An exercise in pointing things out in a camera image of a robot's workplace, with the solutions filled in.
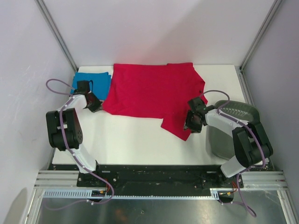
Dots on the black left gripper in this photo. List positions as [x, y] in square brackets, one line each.
[94, 108]

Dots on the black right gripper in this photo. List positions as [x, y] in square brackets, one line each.
[195, 129]

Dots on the red t shirt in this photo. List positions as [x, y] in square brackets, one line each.
[155, 91]

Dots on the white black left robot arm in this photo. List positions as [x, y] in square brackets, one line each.
[64, 129]

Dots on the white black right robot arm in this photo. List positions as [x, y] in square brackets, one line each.
[250, 141]

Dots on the folded blue t shirt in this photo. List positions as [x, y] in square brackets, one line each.
[99, 83]

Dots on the dark green plastic tray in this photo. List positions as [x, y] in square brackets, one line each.
[221, 144]

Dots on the aluminium profile crossbar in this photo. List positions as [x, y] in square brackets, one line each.
[264, 180]

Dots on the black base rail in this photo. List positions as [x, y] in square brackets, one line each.
[158, 180]

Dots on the left aluminium frame post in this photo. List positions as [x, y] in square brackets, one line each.
[56, 33]

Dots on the aluminium frame post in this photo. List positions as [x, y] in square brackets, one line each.
[273, 11]
[56, 33]

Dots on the right aluminium frame post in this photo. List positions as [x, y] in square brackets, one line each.
[273, 11]

